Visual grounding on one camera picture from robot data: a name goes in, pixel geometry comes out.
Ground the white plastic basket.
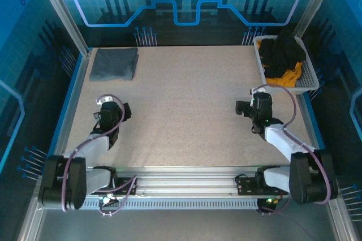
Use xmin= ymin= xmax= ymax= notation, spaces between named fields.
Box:
xmin=253 ymin=35 xmax=320 ymax=96

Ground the yellow t-shirt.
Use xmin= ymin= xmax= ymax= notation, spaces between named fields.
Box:
xmin=262 ymin=61 xmax=304 ymax=88

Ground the aluminium frame rail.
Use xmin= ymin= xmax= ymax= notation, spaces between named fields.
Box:
xmin=36 ymin=166 xmax=340 ymax=196

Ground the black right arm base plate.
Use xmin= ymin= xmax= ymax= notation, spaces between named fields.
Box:
xmin=235 ymin=174 xmax=288 ymax=196

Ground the black t-shirt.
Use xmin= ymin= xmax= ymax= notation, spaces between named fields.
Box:
xmin=258 ymin=29 xmax=308 ymax=79

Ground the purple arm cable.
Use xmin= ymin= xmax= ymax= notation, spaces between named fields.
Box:
xmin=61 ymin=94 xmax=138 ymax=218
xmin=253 ymin=83 xmax=332 ymax=217

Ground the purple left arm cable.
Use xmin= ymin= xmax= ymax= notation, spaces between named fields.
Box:
xmin=61 ymin=94 xmax=138 ymax=218

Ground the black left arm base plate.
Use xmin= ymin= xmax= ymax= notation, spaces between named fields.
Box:
xmin=86 ymin=177 xmax=138 ymax=196

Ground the slotted grey cable duct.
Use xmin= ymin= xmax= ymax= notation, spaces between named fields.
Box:
xmin=45 ymin=200 xmax=260 ymax=210

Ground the grey t-shirt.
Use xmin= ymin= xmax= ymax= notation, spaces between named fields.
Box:
xmin=89 ymin=47 xmax=140 ymax=82

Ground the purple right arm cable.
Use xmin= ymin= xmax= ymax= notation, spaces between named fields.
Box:
xmin=253 ymin=83 xmax=332 ymax=217

